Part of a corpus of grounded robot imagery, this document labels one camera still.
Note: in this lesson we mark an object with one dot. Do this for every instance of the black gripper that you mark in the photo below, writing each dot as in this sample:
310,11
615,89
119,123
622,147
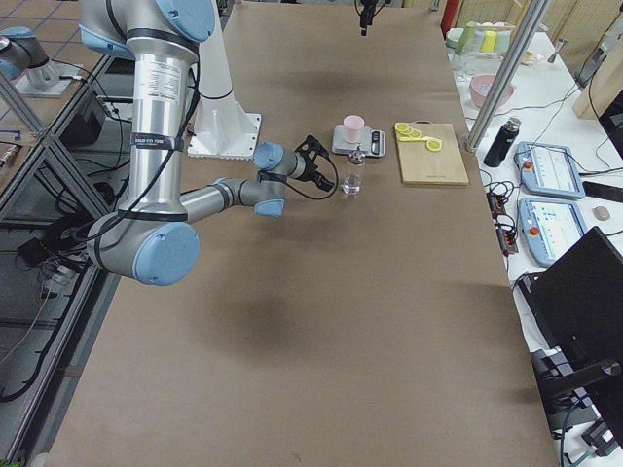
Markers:
310,173
363,20

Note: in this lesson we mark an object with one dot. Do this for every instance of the glass sauce bottle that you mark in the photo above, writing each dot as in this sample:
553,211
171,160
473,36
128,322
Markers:
353,178

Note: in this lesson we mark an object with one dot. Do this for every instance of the pink plastic cup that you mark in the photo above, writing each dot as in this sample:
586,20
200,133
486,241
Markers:
353,128

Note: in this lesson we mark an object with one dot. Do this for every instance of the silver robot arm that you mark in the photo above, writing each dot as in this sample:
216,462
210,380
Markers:
179,65

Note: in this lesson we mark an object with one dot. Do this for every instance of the silver kitchen scale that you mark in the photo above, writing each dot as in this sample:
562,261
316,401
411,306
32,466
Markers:
371,142

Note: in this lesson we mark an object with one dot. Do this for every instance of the green cup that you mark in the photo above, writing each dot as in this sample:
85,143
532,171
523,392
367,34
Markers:
466,42

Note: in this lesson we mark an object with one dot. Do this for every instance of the yellow cup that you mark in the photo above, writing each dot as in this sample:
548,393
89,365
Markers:
488,42

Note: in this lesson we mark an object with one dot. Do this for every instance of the yellow plastic knife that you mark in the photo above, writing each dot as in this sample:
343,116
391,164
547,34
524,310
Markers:
404,138

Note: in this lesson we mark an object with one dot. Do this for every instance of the wooden cutting board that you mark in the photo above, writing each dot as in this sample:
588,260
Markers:
418,166

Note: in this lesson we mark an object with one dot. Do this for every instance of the lemon slice near knife tip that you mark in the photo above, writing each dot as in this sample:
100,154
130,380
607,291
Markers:
434,145

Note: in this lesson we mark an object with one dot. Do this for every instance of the pink bowl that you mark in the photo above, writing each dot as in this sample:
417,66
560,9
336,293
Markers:
480,86

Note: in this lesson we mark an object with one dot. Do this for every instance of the black water bottle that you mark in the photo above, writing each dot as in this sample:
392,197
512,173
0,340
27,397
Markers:
502,142

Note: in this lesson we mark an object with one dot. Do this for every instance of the black power strip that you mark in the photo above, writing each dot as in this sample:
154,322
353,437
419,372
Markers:
505,226

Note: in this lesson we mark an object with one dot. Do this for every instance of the upper teach pendant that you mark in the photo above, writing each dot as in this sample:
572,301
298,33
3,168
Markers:
548,170

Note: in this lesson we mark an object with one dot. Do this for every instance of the teach pendant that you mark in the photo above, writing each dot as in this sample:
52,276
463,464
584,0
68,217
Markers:
548,170
550,227

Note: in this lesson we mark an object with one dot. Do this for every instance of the lower teach pendant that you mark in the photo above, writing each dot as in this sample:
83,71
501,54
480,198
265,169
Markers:
550,227

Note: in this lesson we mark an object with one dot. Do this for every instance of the black smartphone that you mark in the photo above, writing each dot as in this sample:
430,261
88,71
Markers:
602,191

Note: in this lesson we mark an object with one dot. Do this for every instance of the black laptop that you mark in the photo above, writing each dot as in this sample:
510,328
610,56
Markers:
577,302

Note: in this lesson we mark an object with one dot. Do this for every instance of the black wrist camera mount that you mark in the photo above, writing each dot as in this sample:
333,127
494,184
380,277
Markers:
311,149

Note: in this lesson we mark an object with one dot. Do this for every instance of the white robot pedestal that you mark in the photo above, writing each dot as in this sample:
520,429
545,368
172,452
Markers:
222,129

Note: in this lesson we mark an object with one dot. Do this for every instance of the aluminium frame post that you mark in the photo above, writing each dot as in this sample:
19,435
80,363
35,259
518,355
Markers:
534,14

